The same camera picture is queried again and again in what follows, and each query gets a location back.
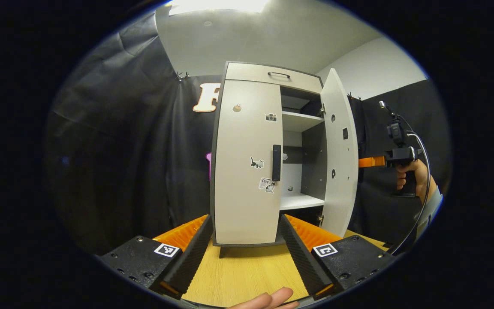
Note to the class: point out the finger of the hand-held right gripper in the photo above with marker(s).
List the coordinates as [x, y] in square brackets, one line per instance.
[371, 162]

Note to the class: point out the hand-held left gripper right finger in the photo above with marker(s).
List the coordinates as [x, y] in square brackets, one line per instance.
[298, 257]

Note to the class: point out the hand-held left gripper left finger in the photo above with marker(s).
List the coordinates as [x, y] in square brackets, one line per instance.
[193, 257]

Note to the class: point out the beige shoe cabinet door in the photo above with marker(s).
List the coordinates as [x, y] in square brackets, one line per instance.
[238, 193]
[341, 206]

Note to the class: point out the beige double-door shoe cabinet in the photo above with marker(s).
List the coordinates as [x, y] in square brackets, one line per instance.
[302, 201]

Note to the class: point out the beige cabinet drawer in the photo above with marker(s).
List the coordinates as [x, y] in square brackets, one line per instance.
[247, 74]

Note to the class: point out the black backdrop cloth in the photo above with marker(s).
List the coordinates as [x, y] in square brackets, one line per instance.
[122, 171]

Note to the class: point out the ceiling light panel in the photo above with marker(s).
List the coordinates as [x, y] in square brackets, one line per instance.
[217, 5]

